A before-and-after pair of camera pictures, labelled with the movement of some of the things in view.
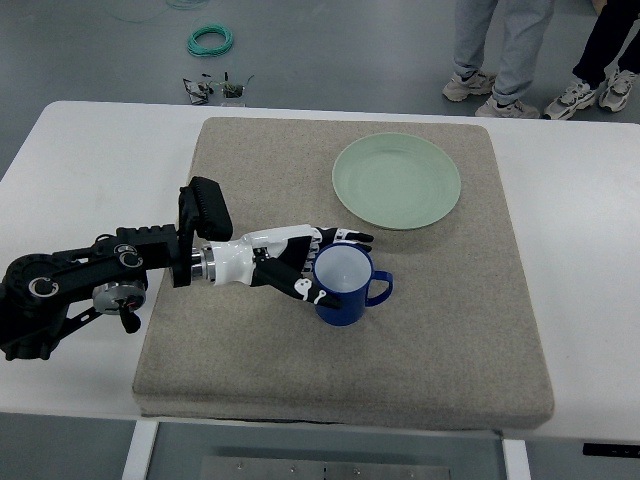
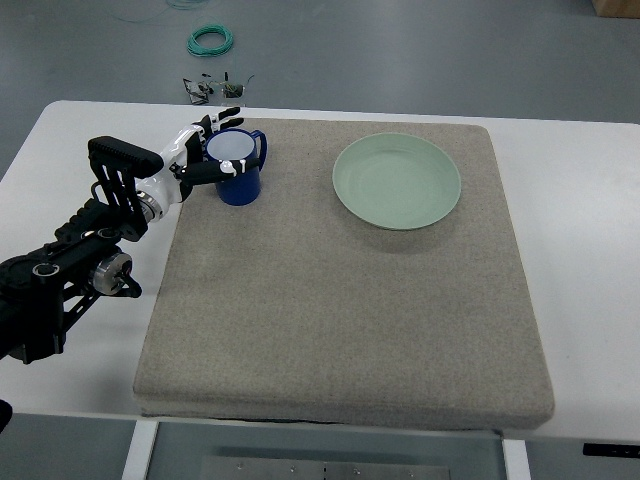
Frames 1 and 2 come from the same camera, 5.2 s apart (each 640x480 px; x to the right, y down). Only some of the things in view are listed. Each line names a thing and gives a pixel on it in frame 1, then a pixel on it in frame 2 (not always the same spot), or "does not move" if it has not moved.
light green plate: (396, 180) does not move
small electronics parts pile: (198, 92) does not move
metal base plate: (257, 468) does not move
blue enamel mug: (345, 272) → (234, 145)
